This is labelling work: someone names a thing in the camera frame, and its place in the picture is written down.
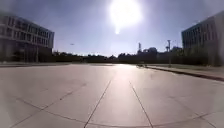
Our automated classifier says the pale sidewalk strip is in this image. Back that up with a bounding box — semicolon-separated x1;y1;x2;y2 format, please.
148;63;224;80

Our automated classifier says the glass-fronted office building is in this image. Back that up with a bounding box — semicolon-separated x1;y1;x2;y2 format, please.
0;13;56;64

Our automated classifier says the distant tower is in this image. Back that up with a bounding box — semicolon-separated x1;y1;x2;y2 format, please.
137;42;143;54

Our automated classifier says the row of dark trees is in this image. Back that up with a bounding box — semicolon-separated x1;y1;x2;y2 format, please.
49;46;214;66

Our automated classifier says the dark pole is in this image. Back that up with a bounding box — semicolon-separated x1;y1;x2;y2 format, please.
166;39;172;68

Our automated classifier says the dark raised kerb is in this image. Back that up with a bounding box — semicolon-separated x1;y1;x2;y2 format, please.
143;65;224;83

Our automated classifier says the grey concrete slab pavement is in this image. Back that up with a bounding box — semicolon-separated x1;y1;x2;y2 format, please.
0;63;224;128

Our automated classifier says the large grey office building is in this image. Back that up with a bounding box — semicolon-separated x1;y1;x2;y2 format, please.
181;10;224;66

